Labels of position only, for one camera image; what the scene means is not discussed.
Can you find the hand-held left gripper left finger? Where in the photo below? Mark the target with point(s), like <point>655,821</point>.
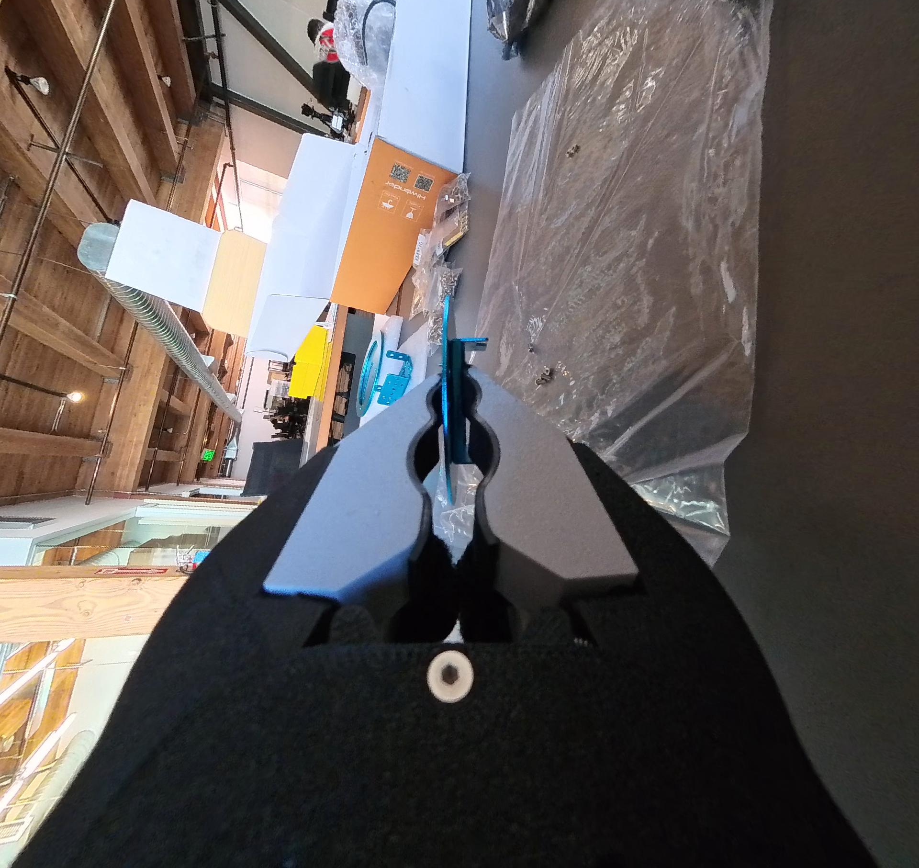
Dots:
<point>344,523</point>

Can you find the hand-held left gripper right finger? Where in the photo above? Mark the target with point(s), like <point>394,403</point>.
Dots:
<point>556,516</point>

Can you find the blue round metal plate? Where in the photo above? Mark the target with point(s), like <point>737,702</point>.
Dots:
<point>445,415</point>

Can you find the blue metal servo bracket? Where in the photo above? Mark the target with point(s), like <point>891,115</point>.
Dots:
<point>470,341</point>

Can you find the clear plastic bag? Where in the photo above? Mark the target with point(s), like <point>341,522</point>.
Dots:
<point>646,236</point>

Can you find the grey desk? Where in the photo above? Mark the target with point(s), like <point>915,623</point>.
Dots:
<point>847,308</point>

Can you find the yellow bin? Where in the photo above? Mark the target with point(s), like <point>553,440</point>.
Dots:
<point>312,365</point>

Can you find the white foam sheet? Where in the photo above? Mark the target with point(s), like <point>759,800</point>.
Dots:
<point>413,336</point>

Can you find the pile of screw bags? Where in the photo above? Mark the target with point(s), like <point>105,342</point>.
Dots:
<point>445,286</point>

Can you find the orange white cardboard box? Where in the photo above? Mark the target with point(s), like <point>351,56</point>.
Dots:
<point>388,236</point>

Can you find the dark parts bag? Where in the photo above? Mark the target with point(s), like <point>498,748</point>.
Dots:
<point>517,6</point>

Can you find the bubble wrap bundle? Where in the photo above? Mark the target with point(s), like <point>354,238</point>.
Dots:
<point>359,6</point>

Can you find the long blue perforated bracket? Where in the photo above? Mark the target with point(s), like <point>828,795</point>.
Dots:
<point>393,387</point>

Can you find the silver corrugated air duct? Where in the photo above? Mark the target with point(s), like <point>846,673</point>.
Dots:
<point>158,315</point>

